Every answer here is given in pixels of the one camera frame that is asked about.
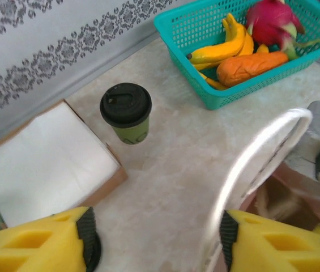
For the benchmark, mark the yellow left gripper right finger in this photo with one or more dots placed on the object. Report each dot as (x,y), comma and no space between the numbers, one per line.
(275,255)

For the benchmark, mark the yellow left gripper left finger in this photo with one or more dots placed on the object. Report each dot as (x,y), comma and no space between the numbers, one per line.
(35,249)

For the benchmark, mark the white paper bag red print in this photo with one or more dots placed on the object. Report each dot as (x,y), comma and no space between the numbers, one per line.
(242,164)

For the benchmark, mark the white paper napkin stack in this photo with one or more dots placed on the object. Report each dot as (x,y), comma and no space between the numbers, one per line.
(43,158)

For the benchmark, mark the green paper coffee cup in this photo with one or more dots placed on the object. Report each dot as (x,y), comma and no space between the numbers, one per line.
(134,133)

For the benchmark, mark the teal plastic basket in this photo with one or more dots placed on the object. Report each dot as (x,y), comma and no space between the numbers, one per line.
(261,88)

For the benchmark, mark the orange toy carrot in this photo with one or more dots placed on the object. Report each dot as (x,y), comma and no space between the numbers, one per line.
(247,66)

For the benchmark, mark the pink toy dragon fruit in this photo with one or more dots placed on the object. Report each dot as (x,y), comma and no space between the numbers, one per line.
(270,20)

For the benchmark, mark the yellow toy banana bunch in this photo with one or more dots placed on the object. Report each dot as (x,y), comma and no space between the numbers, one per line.
(219,52)

